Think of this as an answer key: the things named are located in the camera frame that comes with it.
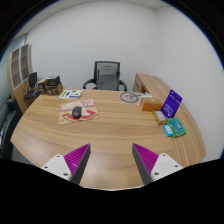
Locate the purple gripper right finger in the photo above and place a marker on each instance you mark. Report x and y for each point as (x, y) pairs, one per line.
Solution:
(152, 166)

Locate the pink patterned mouse pad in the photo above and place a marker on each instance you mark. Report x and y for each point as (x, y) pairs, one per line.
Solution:
(88, 111)

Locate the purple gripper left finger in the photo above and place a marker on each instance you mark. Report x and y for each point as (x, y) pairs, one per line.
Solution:
(70, 166)

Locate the small tan snack box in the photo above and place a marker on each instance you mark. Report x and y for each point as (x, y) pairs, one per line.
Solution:
(161, 120)

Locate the purple standing pouch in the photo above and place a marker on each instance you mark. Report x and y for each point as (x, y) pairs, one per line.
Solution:
(171, 104)

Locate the brown cardboard box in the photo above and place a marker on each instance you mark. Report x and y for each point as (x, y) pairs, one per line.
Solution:
(150, 104)

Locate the small blue packet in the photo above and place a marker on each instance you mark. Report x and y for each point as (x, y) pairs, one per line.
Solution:
(168, 130)

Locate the dark box on side table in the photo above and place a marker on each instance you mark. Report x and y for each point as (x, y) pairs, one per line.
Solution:
(50, 86)

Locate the wooden bookshelf cabinet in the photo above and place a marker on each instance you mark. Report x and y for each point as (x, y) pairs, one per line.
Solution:
(19, 67)

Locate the black computer mouse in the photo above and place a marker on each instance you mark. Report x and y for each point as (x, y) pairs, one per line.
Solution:
(77, 112)

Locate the black mesh office chair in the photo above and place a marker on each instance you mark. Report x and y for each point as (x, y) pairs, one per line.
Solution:
(106, 76)

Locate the black monitor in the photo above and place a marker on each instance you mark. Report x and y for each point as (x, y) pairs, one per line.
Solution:
(32, 79)

